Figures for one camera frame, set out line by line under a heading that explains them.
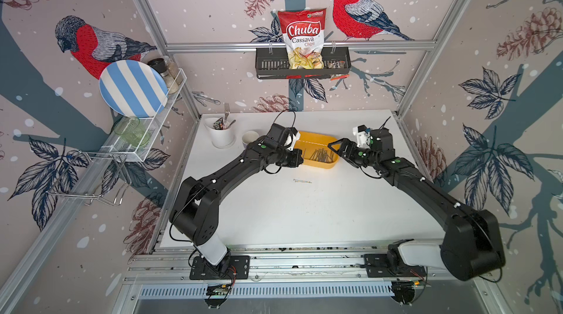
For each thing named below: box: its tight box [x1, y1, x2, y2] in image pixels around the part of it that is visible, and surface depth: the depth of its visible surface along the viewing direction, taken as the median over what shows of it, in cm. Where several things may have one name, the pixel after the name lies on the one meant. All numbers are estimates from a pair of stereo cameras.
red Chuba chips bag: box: [277, 8, 327, 70], surface depth 83 cm
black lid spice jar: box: [147, 56, 179, 94], surface depth 84 cm
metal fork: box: [222, 102, 230, 130], surface depth 109 cm
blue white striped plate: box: [98, 59, 169, 119], surface depth 74 cm
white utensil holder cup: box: [203, 117, 236, 147], surface depth 105 cm
